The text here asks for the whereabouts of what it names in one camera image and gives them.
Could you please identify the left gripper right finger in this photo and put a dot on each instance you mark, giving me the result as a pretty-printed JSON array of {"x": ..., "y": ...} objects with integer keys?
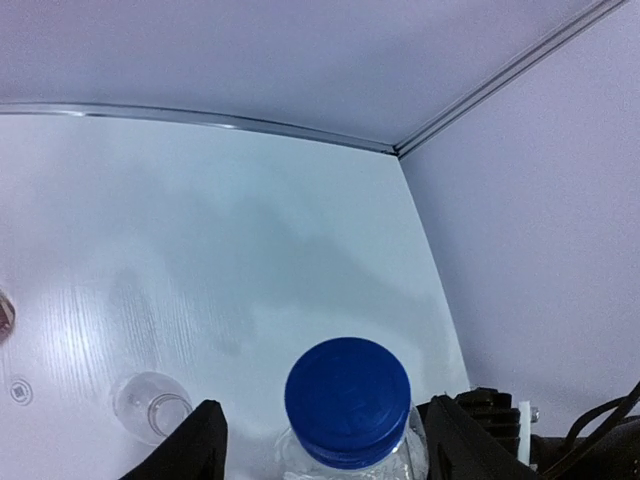
[{"x": 459, "y": 448}]

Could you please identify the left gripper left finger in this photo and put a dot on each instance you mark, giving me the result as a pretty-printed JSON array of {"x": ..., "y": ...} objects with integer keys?
[{"x": 196, "y": 450}]

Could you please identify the red cap water bottle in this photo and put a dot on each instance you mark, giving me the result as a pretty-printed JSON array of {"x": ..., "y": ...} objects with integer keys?
[{"x": 150, "y": 405}]

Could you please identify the blue bottle cap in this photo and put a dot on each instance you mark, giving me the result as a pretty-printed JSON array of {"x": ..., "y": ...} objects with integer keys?
[{"x": 346, "y": 393}]

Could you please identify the blue cap water bottle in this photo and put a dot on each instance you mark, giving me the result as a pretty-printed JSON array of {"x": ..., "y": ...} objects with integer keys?
[{"x": 403, "y": 454}]

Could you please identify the white bottle cap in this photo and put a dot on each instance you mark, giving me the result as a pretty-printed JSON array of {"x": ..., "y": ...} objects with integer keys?
[{"x": 21, "y": 392}]

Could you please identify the gold label drink bottle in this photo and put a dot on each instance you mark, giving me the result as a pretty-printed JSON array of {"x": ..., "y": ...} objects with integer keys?
[{"x": 7, "y": 317}]

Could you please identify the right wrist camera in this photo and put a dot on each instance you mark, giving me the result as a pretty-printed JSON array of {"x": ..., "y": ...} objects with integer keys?
[{"x": 508, "y": 424}]

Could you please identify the right aluminium wall post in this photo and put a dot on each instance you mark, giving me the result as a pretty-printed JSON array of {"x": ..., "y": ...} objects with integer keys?
[{"x": 516, "y": 67}]

